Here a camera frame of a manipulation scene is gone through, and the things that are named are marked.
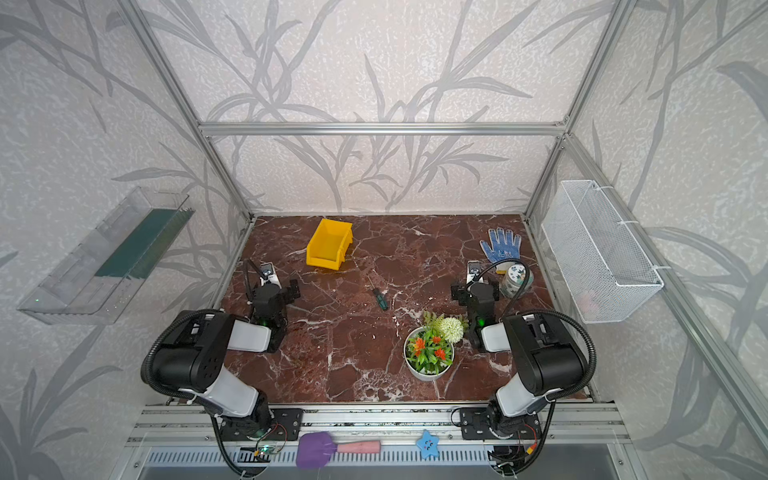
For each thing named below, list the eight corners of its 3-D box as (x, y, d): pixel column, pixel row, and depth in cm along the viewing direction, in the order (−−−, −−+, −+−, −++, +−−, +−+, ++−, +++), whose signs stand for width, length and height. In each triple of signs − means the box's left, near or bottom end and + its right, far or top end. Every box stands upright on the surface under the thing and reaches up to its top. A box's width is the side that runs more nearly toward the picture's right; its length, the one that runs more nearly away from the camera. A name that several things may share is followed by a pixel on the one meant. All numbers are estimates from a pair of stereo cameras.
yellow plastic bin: (307, 267, 107) (302, 255, 102) (326, 228, 119) (323, 216, 114) (340, 273, 106) (336, 261, 100) (356, 233, 117) (354, 221, 112)
